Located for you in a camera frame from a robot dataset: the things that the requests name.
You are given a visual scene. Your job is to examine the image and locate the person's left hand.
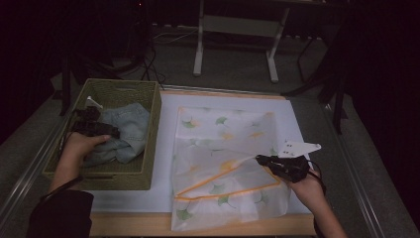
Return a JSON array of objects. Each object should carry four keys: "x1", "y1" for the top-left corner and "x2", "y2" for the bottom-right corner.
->
[{"x1": 59, "y1": 132, "x2": 112, "y2": 174}]

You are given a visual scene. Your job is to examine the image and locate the light blue denim jeans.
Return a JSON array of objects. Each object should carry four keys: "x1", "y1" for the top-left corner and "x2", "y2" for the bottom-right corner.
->
[{"x1": 82, "y1": 102, "x2": 152, "y2": 168}]

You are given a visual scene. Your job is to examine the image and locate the metal rail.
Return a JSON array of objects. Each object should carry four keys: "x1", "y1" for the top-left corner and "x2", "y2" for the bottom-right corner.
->
[
  {"x1": 321, "y1": 102, "x2": 387, "y2": 238},
  {"x1": 160, "y1": 84, "x2": 265, "y2": 96},
  {"x1": 0, "y1": 112, "x2": 72, "y2": 229}
]

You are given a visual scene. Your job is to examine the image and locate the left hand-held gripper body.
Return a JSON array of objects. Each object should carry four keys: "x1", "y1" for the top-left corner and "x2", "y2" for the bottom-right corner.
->
[{"x1": 69, "y1": 95, "x2": 104, "y2": 137}]

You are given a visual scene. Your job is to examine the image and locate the white metal stand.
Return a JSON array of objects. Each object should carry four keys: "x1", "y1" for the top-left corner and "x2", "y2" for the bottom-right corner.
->
[{"x1": 192, "y1": 0, "x2": 291, "y2": 83}]

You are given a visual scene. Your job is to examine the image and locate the black floor cable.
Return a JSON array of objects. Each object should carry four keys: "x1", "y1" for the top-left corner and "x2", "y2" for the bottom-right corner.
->
[{"x1": 141, "y1": 39, "x2": 166, "y2": 87}]

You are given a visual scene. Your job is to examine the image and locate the white leaf-print zipper bag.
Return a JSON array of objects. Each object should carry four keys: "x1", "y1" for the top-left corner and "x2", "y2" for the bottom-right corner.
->
[{"x1": 170, "y1": 105, "x2": 293, "y2": 232}]

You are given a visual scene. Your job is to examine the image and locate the black metal stand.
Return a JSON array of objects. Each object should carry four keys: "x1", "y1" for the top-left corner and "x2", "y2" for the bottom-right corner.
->
[{"x1": 283, "y1": 33, "x2": 349, "y2": 135}]

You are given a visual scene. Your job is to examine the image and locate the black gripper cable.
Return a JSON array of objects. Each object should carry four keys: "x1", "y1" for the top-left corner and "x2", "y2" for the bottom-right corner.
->
[
  {"x1": 39, "y1": 177, "x2": 85, "y2": 203},
  {"x1": 306, "y1": 160, "x2": 328, "y2": 196}
]

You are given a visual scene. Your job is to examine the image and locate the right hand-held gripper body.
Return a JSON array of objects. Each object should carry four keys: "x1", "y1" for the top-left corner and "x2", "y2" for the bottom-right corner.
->
[{"x1": 267, "y1": 140, "x2": 322, "y2": 184}]

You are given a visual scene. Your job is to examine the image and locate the person's right hand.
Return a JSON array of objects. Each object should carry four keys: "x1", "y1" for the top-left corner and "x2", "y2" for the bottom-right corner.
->
[{"x1": 286, "y1": 169, "x2": 324, "y2": 203}]

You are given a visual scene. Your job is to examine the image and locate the white floor cable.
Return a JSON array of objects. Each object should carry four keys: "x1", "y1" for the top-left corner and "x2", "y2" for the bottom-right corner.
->
[{"x1": 152, "y1": 24, "x2": 200, "y2": 45}]

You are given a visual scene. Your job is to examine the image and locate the green woven basket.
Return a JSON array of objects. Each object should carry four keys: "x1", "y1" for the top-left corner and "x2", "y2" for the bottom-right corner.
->
[{"x1": 42, "y1": 77, "x2": 162, "y2": 191}]

